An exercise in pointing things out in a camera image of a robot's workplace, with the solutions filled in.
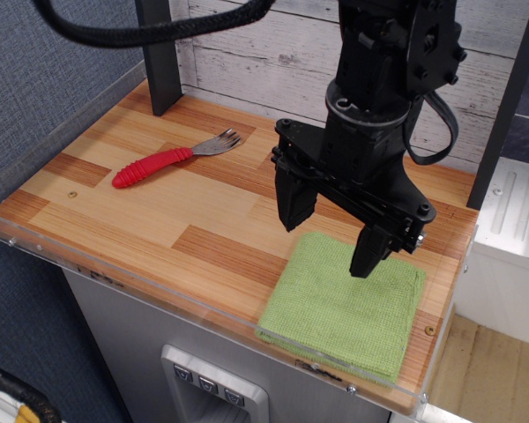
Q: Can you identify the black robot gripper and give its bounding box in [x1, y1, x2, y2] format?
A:
[272, 83, 436, 278]

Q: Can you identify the green cloth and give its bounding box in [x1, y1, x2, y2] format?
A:
[256, 233, 426, 383]

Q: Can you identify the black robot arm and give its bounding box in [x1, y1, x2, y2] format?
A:
[272, 1, 466, 278]

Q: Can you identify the white toy sink unit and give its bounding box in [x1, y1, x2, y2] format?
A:
[453, 158, 529, 343]

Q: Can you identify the silver dispenser button panel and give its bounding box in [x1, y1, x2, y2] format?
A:
[160, 344, 270, 422]

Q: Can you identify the grey toy fridge cabinet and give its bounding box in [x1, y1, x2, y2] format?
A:
[64, 271, 391, 422]

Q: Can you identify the black and yellow object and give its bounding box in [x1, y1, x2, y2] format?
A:
[0, 368, 63, 423]

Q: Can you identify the red handled metal fork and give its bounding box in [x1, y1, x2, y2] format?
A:
[112, 129, 242, 189]

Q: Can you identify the dark grey right post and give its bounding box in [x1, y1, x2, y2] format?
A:
[466, 19, 529, 211]

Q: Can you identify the dark grey post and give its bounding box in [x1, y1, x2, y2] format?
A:
[135, 0, 183, 116]
[466, 19, 529, 211]

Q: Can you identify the dark grey left post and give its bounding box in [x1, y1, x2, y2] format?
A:
[135, 0, 183, 116]

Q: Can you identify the black braided cable hose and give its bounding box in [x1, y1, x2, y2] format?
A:
[30, 0, 274, 49]

